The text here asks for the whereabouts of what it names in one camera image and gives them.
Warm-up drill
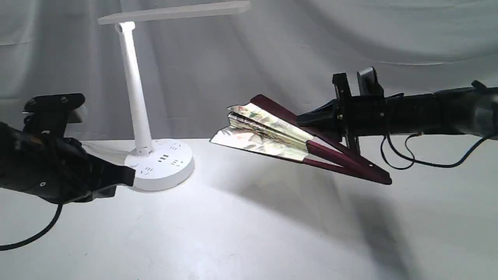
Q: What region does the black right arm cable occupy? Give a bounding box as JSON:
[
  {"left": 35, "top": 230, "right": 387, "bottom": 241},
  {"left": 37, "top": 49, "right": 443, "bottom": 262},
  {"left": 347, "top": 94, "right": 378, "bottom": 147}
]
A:
[{"left": 379, "top": 132, "right": 498, "bottom": 170}]

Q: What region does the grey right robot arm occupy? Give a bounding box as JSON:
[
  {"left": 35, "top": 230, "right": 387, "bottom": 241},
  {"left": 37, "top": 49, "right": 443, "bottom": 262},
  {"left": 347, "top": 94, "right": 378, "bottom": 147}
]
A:
[{"left": 297, "top": 67, "right": 497, "bottom": 153}]

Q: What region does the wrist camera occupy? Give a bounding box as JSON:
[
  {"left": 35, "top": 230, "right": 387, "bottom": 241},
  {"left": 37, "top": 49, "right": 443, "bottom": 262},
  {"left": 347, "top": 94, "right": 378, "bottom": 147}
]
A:
[
  {"left": 356, "top": 66, "right": 384, "bottom": 98},
  {"left": 23, "top": 93, "right": 86, "bottom": 138}
]

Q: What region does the painted paper folding fan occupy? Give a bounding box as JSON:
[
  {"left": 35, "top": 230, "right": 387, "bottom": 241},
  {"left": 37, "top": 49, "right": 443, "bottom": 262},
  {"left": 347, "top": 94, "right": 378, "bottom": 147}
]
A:
[{"left": 210, "top": 94, "right": 393, "bottom": 185}]

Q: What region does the white desk lamp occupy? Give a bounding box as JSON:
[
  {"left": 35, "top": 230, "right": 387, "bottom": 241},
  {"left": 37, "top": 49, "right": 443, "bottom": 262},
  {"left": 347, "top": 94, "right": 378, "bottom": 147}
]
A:
[{"left": 98, "top": 0, "right": 251, "bottom": 193}]

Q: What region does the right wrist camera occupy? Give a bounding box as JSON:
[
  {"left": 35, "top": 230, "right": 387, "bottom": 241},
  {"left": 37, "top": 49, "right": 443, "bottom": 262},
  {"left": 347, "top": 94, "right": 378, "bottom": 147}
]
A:
[{"left": 356, "top": 66, "right": 384, "bottom": 98}]

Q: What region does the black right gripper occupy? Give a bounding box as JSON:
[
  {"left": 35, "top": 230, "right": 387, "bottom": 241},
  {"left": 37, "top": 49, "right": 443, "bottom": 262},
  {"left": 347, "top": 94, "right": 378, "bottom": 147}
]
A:
[{"left": 297, "top": 73, "right": 443, "bottom": 151}]

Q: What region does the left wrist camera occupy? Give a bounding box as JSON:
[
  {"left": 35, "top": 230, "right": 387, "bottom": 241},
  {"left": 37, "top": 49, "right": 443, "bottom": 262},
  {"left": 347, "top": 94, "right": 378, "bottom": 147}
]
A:
[{"left": 23, "top": 93, "right": 86, "bottom": 138}]

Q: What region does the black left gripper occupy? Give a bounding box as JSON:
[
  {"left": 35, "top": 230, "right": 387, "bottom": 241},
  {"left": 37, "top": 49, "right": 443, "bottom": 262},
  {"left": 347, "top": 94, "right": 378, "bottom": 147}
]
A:
[{"left": 1, "top": 122, "right": 135, "bottom": 204}]

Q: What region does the grey backdrop curtain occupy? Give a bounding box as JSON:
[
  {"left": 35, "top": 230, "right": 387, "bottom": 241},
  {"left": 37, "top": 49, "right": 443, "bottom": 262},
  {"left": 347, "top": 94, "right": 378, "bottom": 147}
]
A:
[{"left": 0, "top": 0, "right": 498, "bottom": 140}]

